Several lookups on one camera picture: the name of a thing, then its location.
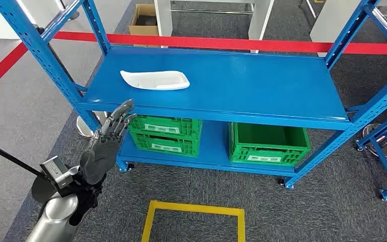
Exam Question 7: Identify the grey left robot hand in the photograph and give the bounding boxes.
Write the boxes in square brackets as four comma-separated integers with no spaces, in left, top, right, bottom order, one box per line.
[79,98,138,186]

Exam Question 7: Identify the white plastic part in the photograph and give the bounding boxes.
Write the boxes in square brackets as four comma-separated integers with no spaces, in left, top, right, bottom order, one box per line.
[120,70,190,91]

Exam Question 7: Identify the blue metal shelf rack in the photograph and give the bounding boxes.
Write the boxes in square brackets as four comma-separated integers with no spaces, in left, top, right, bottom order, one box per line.
[0,0,387,190]

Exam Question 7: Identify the steel barrier stanchion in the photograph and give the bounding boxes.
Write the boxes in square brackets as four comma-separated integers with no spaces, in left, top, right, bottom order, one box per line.
[35,25,112,138]
[360,124,387,163]
[55,0,80,21]

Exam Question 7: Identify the red barrier belt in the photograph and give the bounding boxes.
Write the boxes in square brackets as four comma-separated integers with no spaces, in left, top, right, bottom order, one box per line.
[52,31,387,56]
[0,42,29,100]

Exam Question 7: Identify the open cardboard box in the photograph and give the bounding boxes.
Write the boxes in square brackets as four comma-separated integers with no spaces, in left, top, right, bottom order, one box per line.
[128,4,161,37]

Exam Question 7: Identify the white bench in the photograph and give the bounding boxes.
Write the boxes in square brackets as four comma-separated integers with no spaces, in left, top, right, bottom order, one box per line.
[154,0,275,54]

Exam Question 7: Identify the white cabinet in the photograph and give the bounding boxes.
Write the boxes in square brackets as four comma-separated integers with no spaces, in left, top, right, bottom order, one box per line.
[309,0,387,57]

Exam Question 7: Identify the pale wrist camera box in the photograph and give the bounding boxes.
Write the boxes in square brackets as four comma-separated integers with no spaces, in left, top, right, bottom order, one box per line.
[31,156,81,204]

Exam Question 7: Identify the black tether strap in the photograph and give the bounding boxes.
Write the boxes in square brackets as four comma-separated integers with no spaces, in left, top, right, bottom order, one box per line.
[0,137,45,177]

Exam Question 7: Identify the steel tube frame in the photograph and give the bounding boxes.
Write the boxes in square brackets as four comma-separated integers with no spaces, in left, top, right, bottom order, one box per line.
[298,0,317,19]

